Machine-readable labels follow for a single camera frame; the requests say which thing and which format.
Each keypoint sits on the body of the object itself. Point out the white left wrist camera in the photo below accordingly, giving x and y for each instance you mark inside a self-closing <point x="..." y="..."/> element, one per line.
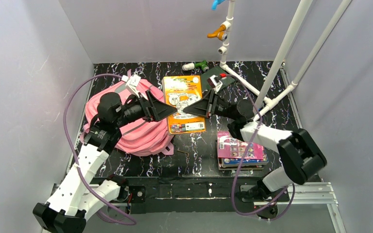
<point x="131" y="84"/>

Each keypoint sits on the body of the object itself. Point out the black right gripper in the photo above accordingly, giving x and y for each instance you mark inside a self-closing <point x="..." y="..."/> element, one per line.
<point x="212" y="105"/>

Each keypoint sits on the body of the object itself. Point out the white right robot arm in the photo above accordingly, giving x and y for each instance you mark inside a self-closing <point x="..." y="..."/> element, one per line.
<point x="300" y="156"/>

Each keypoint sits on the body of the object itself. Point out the white pvc pipe frame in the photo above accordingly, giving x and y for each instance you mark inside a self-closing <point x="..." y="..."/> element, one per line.
<point x="259" y="28"/>

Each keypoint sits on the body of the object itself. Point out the aluminium rail frame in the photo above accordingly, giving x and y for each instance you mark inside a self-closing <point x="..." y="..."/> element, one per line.
<point x="308" y="192"/>

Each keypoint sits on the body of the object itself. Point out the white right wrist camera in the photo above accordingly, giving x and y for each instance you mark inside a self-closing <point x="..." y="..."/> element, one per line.
<point x="215" y="82"/>

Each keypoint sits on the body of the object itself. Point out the green white pipe fitting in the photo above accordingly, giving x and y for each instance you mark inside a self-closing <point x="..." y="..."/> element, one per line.
<point x="203" y="65"/>

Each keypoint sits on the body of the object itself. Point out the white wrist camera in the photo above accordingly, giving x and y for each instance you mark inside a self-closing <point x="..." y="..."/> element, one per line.
<point x="215" y="82"/>
<point x="131" y="84"/>

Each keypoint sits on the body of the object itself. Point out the orange tap handle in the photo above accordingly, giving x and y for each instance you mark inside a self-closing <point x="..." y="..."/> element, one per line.
<point x="219" y="33"/>

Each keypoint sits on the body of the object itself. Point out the dark green notebook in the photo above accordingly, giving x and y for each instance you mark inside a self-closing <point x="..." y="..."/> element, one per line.
<point x="228" y="80"/>

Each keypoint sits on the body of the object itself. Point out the pink student backpack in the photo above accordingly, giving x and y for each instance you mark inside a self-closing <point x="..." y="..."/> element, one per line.
<point x="139" y="138"/>

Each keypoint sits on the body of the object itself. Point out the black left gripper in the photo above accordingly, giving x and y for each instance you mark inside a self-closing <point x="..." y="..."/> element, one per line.
<point x="146" y="107"/>

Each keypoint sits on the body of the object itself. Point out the orange activity book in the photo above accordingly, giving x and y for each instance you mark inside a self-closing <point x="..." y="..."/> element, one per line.
<point x="180" y="92"/>

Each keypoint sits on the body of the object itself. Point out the pink sticker book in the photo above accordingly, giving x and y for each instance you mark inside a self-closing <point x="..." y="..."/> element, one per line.
<point x="231" y="150"/>

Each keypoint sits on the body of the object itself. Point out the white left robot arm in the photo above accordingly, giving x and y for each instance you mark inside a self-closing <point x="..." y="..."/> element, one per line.
<point x="74" y="202"/>

